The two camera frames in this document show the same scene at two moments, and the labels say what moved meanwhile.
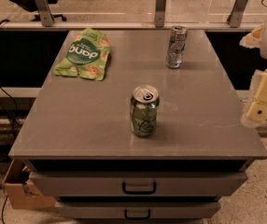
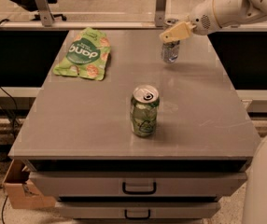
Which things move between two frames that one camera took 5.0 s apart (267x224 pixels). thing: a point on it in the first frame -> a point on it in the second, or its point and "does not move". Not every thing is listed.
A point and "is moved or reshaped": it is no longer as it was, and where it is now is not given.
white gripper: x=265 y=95 -> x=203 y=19
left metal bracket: x=43 y=5 does not move
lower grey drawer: x=140 y=210 does not move
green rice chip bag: x=87 y=55 does not move
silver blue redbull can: x=175 y=47 is moved or reshaped
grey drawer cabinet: x=80 y=148 does not move
